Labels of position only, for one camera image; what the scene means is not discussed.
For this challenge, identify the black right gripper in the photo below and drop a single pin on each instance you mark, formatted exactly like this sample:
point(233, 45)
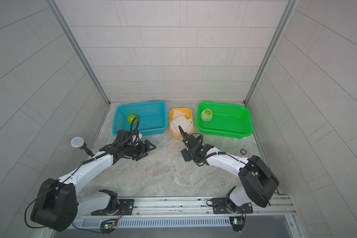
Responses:
point(184, 153)

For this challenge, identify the green custard apple in basket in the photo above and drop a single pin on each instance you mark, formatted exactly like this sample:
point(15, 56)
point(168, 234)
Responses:
point(131, 117)

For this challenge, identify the aluminium corner post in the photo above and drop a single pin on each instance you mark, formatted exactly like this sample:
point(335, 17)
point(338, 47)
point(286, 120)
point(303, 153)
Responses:
point(75, 46)
point(273, 44)

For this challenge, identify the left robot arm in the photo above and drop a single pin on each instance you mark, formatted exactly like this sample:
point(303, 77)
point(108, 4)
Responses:
point(57, 203)

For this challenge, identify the white foam net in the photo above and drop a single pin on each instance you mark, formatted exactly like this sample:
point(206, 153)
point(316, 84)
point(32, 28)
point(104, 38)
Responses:
point(204, 118)

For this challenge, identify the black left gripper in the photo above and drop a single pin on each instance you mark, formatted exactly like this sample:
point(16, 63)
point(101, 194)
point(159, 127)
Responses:
point(142, 149)

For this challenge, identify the pile of foam nets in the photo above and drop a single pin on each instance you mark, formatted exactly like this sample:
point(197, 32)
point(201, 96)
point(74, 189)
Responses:
point(180, 120)

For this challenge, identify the aluminium corner post left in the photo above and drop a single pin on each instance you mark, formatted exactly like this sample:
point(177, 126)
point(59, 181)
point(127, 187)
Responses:
point(75, 46)

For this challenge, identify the teal plastic basket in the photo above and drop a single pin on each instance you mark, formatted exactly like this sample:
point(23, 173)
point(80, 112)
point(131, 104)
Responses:
point(153, 117)

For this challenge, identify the right circuit board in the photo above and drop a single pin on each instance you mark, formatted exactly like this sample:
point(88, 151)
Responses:
point(237, 223)

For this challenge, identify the aluminium corner post right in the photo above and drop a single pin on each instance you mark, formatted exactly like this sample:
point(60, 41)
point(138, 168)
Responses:
point(273, 44)

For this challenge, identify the left circuit board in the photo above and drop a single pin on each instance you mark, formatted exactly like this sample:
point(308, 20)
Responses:
point(108, 226)

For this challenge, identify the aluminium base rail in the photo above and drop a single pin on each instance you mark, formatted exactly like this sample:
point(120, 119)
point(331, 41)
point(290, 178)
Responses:
point(181, 212)

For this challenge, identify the green plastic basket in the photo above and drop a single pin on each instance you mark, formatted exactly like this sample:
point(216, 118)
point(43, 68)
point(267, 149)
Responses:
point(227, 120)

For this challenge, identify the circuit board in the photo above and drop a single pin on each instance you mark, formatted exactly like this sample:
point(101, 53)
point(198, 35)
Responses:
point(108, 226)
point(237, 223)

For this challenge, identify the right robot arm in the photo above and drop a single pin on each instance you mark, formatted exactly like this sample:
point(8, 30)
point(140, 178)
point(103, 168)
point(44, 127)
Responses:
point(258, 181)

